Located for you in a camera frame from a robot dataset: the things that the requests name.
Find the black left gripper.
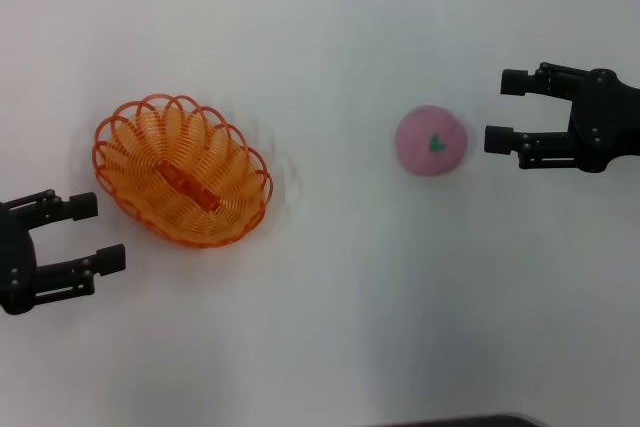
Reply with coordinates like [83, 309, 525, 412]
[0, 189, 126, 316]

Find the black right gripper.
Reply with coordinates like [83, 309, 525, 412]
[483, 62, 640, 174]

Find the pink peach with green leaf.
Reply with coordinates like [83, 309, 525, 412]
[394, 104, 470, 177]

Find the orange plastic woven basket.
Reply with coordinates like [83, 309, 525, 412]
[91, 93, 275, 250]

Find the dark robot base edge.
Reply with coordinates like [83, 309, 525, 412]
[394, 414, 544, 427]

